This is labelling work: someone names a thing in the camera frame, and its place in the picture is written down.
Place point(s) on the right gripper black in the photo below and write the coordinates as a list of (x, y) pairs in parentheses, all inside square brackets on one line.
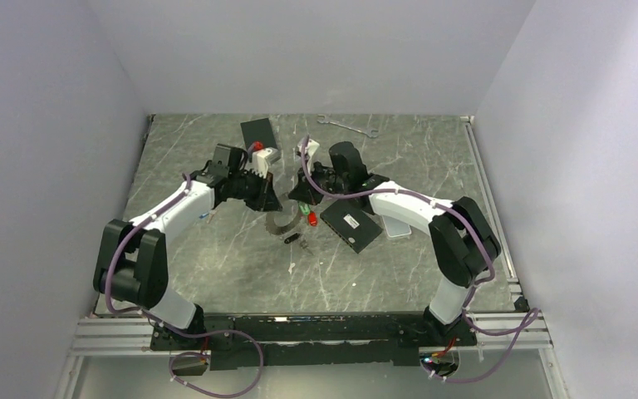
[(305, 191)]

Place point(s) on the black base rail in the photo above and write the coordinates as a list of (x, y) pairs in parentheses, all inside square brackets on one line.
[(252, 352)]

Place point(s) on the green key tag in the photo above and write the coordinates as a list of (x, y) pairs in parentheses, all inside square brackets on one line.
[(305, 208)]

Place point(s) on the black key tag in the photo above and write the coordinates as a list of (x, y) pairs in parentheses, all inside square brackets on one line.
[(292, 238)]

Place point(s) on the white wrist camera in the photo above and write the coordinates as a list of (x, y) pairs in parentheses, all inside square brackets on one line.
[(305, 152), (262, 158)]

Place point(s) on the plain black box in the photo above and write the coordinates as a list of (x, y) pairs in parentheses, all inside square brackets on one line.
[(261, 131)]

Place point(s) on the large metal keyring disc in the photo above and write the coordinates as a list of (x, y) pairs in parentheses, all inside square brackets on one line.
[(285, 220)]

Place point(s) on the silver wrench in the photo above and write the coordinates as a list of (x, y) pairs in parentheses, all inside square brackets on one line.
[(367, 131)]

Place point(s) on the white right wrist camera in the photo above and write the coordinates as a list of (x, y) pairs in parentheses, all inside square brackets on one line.
[(305, 152)]

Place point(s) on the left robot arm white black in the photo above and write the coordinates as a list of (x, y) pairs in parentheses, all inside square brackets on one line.
[(132, 271)]

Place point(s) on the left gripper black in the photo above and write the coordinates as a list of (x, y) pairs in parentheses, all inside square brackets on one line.
[(265, 199)]

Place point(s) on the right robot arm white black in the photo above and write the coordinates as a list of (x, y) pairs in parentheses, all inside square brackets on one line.
[(464, 244)]

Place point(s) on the aluminium frame profile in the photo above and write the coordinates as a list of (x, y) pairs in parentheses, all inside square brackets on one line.
[(137, 336)]

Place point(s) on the white small router box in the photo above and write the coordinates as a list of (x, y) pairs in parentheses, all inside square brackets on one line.
[(395, 229)]

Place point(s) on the red key tag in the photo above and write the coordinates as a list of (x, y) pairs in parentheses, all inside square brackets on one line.
[(312, 219)]

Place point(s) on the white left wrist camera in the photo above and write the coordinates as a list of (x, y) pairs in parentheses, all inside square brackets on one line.
[(262, 158)]

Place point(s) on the black network switch with label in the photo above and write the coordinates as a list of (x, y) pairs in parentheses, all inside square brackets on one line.
[(351, 225)]

